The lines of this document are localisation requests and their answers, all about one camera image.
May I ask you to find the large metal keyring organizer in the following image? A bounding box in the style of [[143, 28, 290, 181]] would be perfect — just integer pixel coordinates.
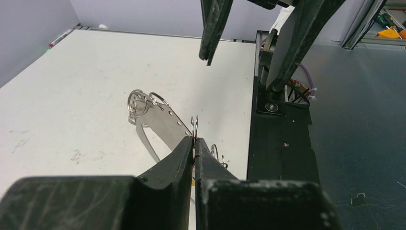
[[127, 89, 229, 169]]

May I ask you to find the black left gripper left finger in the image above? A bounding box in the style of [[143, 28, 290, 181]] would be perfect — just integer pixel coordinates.
[[0, 137, 193, 230]]

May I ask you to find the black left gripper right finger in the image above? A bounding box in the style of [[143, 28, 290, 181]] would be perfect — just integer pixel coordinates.
[[195, 138, 341, 230]]

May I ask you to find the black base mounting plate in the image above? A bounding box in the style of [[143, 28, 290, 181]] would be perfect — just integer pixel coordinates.
[[246, 30, 320, 184]]

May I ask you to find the red and white marker pen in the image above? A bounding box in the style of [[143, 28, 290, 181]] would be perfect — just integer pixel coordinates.
[[49, 29, 73, 48]]

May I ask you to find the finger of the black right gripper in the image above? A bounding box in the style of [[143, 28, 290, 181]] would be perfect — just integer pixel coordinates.
[[199, 0, 233, 66], [266, 0, 344, 91]]

